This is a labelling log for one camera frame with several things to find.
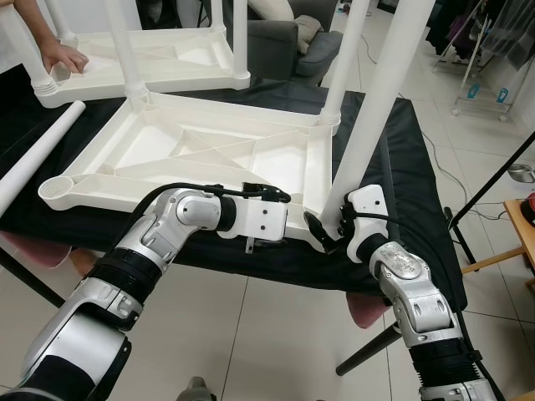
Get dark hanging clothes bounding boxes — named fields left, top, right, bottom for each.
left=426, top=0, right=535, bottom=72

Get dark grey armchair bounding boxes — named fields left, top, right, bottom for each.
left=247, top=17, right=344, bottom=80

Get beige armchair cushion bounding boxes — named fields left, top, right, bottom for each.
left=293, top=15, right=324, bottom=55

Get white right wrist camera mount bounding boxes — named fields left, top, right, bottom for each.
left=344, top=184, right=390, bottom=264

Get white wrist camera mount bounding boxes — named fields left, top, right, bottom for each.
left=344, top=184, right=390, bottom=264
left=219, top=196, right=289, bottom=245

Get person's bare hand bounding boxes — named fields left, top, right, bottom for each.
left=40, top=38, right=91, bottom=78

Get white wire rack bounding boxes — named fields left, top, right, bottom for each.
left=451, top=0, right=523, bottom=122

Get black tripod stand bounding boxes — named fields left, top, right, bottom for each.
left=449, top=129, right=535, bottom=260

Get small metal bowl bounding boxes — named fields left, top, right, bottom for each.
left=507, top=163, right=535, bottom=185

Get white ribbed plastic table top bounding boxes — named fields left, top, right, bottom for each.
left=33, top=29, right=252, bottom=109
left=38, top=88, right=344, bottom=243

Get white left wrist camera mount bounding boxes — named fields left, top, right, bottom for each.
left=219, top=196, right=289, bottom=245

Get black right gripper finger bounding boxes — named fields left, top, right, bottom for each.
left=303, top=211, right=342, bottom=254

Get wooden side table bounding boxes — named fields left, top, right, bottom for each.
left=460, top=199, right=535, bottom=401

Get grey left robot foot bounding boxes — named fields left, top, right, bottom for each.
left=176, top=376, right=214, bottom=401

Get black metal table leg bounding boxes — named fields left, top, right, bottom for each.
left=0, top=251, right=38, bottom=287
left=336, top=322, right=402, bottom=377

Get pink trouser leg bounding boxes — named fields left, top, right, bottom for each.
left=0, top=230, right=72, bottom=270

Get black table cloth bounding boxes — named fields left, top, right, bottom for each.
left=0, top=63, right=469, bottom=314

